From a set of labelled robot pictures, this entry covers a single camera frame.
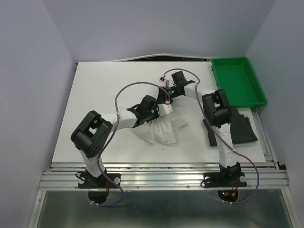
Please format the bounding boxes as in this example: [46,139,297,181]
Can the white skirt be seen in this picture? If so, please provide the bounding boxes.
[132,98,202,145]

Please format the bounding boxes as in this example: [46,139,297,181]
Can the dark grey dotted skirt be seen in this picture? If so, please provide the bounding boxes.
[230,107,246,144]

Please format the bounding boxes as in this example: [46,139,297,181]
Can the floral pastel skirt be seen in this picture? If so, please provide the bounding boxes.
[245,117,258,143]

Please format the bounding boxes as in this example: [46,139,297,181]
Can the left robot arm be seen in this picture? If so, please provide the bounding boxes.
[71,95,160,187]

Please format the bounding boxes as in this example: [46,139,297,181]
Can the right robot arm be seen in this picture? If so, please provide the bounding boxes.
[157,68,242,185]

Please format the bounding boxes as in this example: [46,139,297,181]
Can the green plastic basket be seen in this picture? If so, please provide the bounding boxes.
[211,57,267,108]

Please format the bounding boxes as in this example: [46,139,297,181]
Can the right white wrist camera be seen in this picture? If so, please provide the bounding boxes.
[159,76,175,88]

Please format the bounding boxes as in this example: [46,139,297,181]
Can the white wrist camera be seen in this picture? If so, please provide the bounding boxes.
[158,104,173,117]
[159,76,175,88]

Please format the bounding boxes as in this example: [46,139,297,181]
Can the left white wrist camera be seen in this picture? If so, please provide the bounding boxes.
[158,104,173,117]

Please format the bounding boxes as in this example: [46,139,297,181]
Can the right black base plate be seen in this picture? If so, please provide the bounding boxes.
[200,172,247,188]

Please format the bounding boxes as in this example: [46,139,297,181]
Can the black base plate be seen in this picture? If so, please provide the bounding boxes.
[75,171,118,189]
[200,172,247,188]

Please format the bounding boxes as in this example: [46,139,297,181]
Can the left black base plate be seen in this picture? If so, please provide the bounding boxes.
[75,171,118,189]

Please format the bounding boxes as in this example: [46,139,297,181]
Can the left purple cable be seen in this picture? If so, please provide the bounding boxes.
[89,82,172,207]

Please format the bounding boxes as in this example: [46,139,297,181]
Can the purple cable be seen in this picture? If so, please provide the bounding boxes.
[159,68,260,205]
[89,82,172,207]

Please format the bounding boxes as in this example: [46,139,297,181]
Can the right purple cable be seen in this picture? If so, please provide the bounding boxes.
[159,68,260,205]

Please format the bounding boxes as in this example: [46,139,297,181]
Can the aluminium rail frame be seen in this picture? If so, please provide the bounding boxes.
[28,109,301,228]

